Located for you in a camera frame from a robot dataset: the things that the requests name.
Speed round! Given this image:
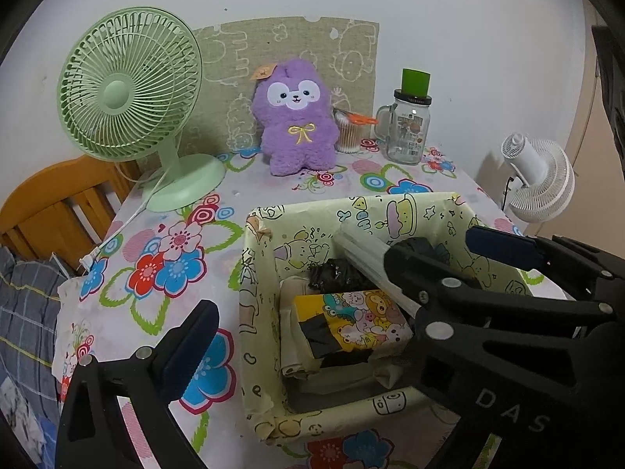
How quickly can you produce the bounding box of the yellow cartoon fabric box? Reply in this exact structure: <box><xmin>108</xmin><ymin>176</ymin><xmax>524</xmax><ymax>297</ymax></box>
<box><xmin>239</xmin><ymin>192</ymin><xmax>564</xmax><ymax>445</ymax></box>

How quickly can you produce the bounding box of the cotton swab container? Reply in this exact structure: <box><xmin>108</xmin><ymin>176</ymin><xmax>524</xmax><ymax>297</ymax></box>
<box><xmin>333</xmin><ymin>108</ymin><xmax>378</xmax><ymax>154</ymax></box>

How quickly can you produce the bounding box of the floral tablecloth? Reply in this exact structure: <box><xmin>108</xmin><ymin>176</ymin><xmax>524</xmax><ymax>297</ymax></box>
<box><xmin>54</xmin><ymin>139</ymin><xmax>513</xmax><ymax>468</ymax></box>

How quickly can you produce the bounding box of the purple plush toy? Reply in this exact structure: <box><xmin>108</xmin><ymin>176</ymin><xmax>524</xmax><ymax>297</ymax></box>
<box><xmin>251</xmin><ymin>57</ymin><xmax>339</xmax><ymax>177</ymax></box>

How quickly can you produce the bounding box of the glass mug jar green lid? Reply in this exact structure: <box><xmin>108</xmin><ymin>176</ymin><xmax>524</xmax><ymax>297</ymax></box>
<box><xmin>374</xmin><ymin>68</ymin><xmax>432</xmax><ymax>165</ymax></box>

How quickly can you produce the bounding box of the beige door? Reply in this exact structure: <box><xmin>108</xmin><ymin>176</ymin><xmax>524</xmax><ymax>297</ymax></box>
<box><xmin>533</xmin><ymin>0</ymin><xmax>624</xmax><ymax>257</ymax></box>

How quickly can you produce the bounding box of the beige gauze roll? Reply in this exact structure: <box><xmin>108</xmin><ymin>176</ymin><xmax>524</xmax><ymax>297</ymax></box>
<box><xmin>280</xmin><ymin>275</ymin><xmax>321</xmax><ymax>380</ymax></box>

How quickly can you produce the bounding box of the white fan power cable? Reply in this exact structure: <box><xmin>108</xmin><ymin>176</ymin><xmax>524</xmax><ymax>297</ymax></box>
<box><xmin>77</xmin><ymin>160</ymin><xmax>170</xmax><ymax>274</ymax></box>

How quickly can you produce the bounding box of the white floor fan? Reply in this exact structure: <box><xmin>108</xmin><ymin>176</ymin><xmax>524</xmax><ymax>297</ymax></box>
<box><xmin>501</xmin><ymin>132</ymin><xmax>575</xmax><ymax>224</ymax></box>

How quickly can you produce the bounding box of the green cartoon cardboard panel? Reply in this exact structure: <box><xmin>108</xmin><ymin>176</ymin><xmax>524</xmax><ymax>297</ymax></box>
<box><xmin>179</xmin><ymin>17</ymin><xmax>379</xmax><ymax>156</ymax></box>

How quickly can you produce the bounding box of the clear plastic bag bundle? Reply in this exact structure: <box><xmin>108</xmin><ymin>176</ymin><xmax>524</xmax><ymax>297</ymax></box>
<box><xmin>332</xmin><ymin>222</ymin><xmax>421</xmax><ymax>318</ymax></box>

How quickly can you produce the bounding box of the yellow cartoon tissue pack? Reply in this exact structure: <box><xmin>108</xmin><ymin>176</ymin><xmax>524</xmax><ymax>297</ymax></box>
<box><xmin>292</xmin><ymin>290</ymin><xmax>412</xmax><ymax>360</ymax></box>

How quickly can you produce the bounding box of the white towel pack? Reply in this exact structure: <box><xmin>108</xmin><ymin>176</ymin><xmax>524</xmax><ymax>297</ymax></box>
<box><xmin>296</xmin><ymin>358</ymin><xmax>407</xmax><ymax>395</ymax></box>

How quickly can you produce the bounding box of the grey plaid pillow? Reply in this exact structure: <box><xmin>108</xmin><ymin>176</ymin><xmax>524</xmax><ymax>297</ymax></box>
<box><xmin>1</xmin><ymin>247</ymin><xmax>64</xmax><ymax>426</ymax></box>

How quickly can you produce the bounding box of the black plastic bag roll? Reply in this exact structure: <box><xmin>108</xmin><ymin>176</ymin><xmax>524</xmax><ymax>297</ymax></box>
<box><xmin>308</xmin><ymin>258</ymin><xmax>376</xmax><ymax>294</ymax></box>

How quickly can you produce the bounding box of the green desk fan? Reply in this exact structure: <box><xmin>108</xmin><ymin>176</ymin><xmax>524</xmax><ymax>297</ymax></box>
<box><xmin>57</xmin><ymin>6</ymin><xmax>226</xmax><ymax>212</ymax></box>

